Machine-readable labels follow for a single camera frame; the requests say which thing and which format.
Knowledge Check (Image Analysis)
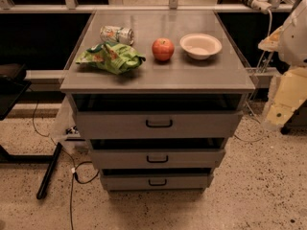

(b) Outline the red apple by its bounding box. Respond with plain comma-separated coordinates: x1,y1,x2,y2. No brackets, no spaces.
152,37,175,61

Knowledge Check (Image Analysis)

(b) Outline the grey bottom drawer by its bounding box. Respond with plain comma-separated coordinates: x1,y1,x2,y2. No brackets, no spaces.
100,168,213,191

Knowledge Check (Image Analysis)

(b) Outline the grey drawer cabinet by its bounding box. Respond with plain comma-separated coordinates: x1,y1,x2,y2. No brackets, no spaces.
59,9,256,194

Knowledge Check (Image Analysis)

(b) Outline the white paper bowl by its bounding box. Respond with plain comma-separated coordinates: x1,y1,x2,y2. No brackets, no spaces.
179,34,223,60

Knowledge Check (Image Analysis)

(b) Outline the grey middle drawer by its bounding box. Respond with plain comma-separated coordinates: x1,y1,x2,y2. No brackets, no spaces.
88,138,225,169

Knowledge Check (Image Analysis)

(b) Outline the green chip bag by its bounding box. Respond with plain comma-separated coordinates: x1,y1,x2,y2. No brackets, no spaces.
76,41,146,75

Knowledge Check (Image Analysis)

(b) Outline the black floor cable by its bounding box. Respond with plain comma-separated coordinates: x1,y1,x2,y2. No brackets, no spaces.
31,100,101,230

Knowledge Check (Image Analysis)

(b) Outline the grey drawer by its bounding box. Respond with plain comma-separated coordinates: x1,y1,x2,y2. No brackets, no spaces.
88,138,225,169
75,94,243,139
100,168,213,191

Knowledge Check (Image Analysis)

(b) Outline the grey top drawer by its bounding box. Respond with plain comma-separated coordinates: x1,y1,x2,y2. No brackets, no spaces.
75,94,243,139

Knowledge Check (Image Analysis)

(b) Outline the black table leg frame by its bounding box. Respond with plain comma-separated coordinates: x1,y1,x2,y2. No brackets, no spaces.
0,143,62,200

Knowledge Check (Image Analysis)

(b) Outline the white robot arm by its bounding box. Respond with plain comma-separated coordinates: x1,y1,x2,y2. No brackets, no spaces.
258,0,307,127

